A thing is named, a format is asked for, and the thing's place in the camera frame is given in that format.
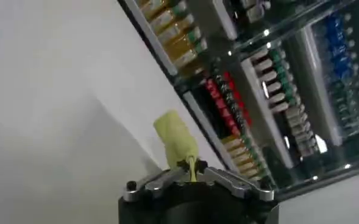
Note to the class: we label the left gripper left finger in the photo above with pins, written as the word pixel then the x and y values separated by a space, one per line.
pixel 154 182

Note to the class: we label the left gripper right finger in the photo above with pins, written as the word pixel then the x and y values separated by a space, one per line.
pixel 234 184

